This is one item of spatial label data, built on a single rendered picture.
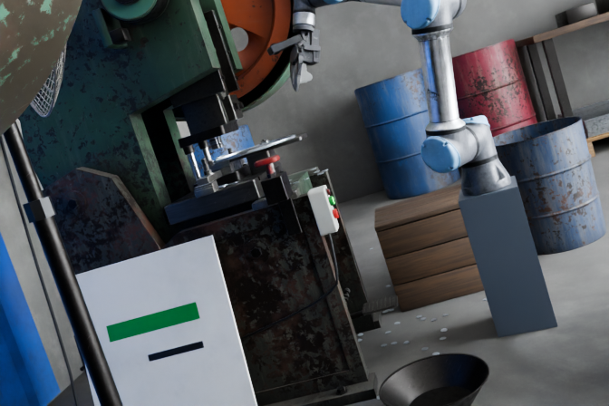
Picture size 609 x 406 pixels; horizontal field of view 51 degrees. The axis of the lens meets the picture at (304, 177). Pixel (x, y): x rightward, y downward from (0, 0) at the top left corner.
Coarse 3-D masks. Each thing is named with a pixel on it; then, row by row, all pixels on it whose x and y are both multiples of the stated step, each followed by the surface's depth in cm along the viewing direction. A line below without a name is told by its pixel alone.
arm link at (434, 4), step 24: (408, 0) 178; (432, 0) 173; (456, 0) 180; (408, 24) 179; (432, 24) 176; (432, 48) 180; (432, 72) 182; (432, 96) 184; (456, 96) 185; (432, 120) 186; (456, 120) 185; (432, 144) 185; (456, 144) 184; (432, 168) 189; (456, 168) 188
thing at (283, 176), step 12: (264, 180) 178; (276, 180) 178; (288, 180) 186; (264, 192) 179; (276, 192) 178; (288, 192) 181; (288, 204) 187; (288, 216) 187; (288, 228) 188; (300, 228) 187
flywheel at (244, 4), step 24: (240, 0) 244; (264, 0) 242; (288, 0) 238; (240, 24) 245; (264, 24) 244; (288, 24) 239; (264, 48) 245; (288, 48) 250; (240, 72) 248; (264, 72) 243; (240, 96) 245
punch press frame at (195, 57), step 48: (96, 0) 194; (192, 0) 192; (96, 48) 196; (144, 48) 194; (192, 48) 192; (96, 96) 198; (144, 96) 196; (48, 144) 203; (96, 144) 201; (144, 144) 203; (144, 192) 201
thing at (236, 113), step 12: (216, 96) 205; (228, 96) 208; (192, 108) 207; (204, 108) 207; (216, 108) 206; (228, 108) 208; (240, 108) 215; (192, 120) 208; (204, 120) 207; (216, 120) 207; (228, 120) 209; (192, 132) 208
